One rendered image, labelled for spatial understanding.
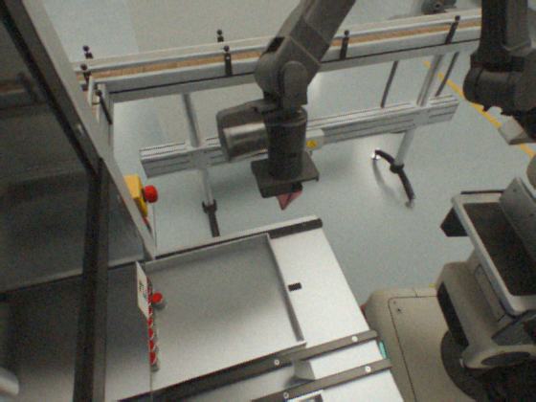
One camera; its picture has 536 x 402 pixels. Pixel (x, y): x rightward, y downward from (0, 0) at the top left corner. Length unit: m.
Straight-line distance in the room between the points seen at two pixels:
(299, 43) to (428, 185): 1.98
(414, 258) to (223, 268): 1.36
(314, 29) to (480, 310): 0.73
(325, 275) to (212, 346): 0.28
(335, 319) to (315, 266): 0.13
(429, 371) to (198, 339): 0.92
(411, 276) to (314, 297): 1.20
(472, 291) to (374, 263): 0.98
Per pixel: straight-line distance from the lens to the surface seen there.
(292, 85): 0.46
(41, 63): 0.48
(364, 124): 1.83
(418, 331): 1.48
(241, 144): 0.47
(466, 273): 1.00
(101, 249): 0.48
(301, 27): 0.48
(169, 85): 1.40
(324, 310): 0.76
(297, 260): 0.80
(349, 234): 1.97
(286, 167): 0.53
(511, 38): 0.71
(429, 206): 2.26
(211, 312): 0.75
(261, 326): 0.73
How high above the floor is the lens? 1.57
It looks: 50 degrees down
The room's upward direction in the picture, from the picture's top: straight up
